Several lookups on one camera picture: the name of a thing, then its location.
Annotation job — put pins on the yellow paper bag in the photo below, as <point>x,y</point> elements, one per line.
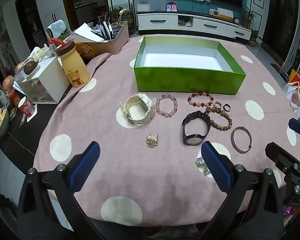
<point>296,76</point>

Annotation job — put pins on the small white device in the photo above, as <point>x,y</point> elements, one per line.
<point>213,12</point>

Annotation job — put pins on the pale green jade earrings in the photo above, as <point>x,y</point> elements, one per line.
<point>200,165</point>

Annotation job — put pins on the blue red small display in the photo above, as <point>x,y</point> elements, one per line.
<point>171,6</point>

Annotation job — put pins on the clear plastic storage box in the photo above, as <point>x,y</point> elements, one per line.
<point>150,5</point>

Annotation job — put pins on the bunch of pens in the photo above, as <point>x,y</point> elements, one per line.
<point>107,30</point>

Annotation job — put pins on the small potted plant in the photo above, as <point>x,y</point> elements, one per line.
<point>255,38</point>

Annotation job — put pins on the tall potted plant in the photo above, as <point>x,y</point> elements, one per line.
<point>247,17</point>

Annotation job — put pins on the white yellow flat box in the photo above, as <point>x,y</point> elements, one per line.
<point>225,13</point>

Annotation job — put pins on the silver bangle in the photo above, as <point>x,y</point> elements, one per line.
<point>232,140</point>

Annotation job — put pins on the yellow snack packet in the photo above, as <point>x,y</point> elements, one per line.
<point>83,50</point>

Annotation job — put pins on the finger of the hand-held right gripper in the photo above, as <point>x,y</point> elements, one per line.
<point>298,127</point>
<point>280,155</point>

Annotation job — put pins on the cream wrist watch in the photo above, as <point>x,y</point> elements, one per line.
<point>142,97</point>

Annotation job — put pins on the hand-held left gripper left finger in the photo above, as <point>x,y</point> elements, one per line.
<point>86,165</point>

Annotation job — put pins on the pink desk organizer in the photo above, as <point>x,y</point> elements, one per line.
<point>117,42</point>

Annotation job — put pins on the black wrist watch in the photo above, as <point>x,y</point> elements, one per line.
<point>193,138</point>

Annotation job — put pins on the white red plastic bag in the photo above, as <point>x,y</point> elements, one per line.
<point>295,100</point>

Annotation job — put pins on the red white cup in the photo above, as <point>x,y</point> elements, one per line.
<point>27,107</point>

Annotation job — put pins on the gold brooch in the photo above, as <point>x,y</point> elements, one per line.
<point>152,140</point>

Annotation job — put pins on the pink polka-dot tablecloth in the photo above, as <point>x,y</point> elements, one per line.
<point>140,170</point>

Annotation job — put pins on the white drawer organizer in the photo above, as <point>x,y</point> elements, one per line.
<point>55,80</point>

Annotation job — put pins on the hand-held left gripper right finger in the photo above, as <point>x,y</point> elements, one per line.
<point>215,165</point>

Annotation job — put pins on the green cardboard box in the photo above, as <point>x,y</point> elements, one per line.
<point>190,80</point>

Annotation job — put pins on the yellow bear bottle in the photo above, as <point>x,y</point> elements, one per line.
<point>75,67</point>

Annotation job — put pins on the white papers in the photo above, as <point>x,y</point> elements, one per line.
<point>86,33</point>

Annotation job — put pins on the small alarm clock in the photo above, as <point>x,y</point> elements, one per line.
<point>236,20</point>

